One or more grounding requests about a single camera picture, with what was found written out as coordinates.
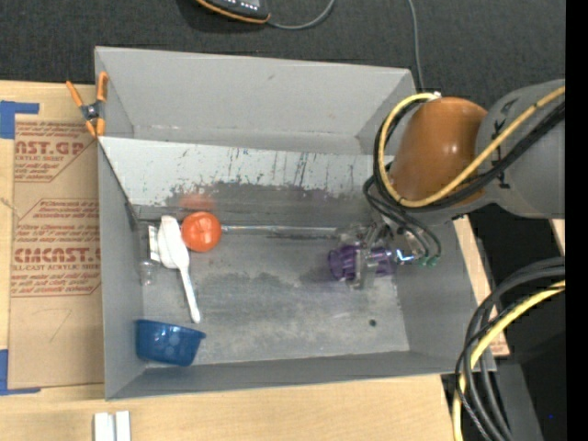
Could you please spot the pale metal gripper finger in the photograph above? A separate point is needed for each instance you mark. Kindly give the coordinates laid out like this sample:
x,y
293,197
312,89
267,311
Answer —
x,y
356,236
362,271

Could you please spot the purple plastic cup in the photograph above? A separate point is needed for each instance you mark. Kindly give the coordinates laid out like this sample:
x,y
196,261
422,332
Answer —
x,y
341,261

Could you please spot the grey metal bin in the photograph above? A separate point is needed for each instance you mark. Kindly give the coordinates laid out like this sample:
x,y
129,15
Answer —
x,y
285,301

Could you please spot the orange toy tomato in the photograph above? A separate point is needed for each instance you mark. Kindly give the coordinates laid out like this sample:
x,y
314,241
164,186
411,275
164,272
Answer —
x,y
201,231

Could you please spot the white plastic spoon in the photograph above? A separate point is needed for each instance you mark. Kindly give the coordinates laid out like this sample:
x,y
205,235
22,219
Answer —
x,y
173,246

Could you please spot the blue plastic bowl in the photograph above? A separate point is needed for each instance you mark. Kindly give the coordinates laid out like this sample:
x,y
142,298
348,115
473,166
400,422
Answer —
x,y
167,342

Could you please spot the brown cardboard board red print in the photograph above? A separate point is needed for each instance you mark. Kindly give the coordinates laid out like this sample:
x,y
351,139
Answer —
x,y
55,228

